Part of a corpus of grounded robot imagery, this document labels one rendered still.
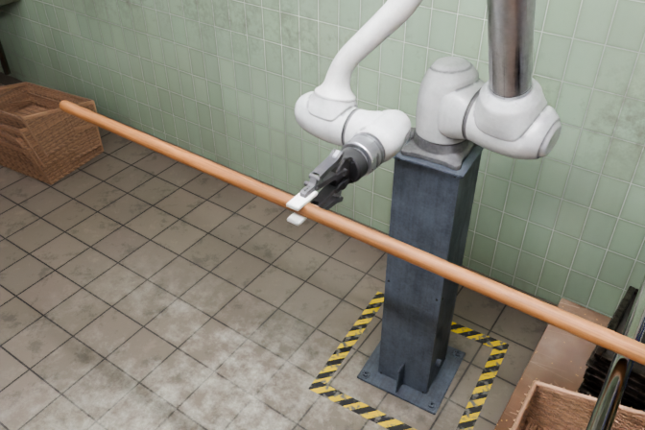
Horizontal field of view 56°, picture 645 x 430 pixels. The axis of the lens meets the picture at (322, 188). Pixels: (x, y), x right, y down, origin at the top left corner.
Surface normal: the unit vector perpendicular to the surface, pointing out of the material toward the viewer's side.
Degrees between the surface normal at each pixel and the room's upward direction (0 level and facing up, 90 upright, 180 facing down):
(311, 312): 0
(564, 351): 0
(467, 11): 90
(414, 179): 90
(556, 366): 0
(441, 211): 90
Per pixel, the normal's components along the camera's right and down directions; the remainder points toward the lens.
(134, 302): 0.00, -0.81
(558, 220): -0.57, 0.48
